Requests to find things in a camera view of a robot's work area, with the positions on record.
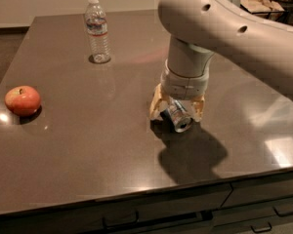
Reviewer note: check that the dark drawer left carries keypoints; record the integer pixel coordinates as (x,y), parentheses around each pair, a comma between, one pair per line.
(156,210)

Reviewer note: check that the black drawer handle right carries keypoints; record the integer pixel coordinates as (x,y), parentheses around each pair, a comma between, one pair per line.
(284,210)

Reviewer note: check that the black lower drawer handle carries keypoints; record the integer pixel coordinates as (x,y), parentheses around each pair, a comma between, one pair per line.
(261,228)

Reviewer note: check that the dark drawer right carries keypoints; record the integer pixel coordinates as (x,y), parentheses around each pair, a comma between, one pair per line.
(260,189)

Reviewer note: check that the black drawer handle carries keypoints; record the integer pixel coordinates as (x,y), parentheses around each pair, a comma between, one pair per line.
(261,228)
(119,219)
(284,210)

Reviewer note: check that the black drawer handle left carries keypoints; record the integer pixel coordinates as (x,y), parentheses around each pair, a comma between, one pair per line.
(119,219)

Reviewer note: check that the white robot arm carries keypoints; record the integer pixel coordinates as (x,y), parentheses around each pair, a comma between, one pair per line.
(201,28)

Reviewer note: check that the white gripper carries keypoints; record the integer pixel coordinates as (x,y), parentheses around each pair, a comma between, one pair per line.
(185,84)

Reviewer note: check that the white napkins in basket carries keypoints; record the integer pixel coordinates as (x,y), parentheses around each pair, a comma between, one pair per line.
(261,6)

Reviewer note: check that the red apple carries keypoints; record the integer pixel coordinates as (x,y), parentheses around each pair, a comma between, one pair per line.
(23,100)

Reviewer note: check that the black wire napkin basket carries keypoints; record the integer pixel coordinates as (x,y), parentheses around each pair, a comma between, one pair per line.
(268,15)

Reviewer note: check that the clear plastic water bottle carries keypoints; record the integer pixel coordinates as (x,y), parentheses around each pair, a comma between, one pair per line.
(96,26)

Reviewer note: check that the dark drawer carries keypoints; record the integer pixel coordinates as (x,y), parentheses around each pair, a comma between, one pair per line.
(156,210)
(260,189)

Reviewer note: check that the silver blue redbull can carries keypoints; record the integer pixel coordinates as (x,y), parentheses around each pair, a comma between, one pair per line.
(178,116)

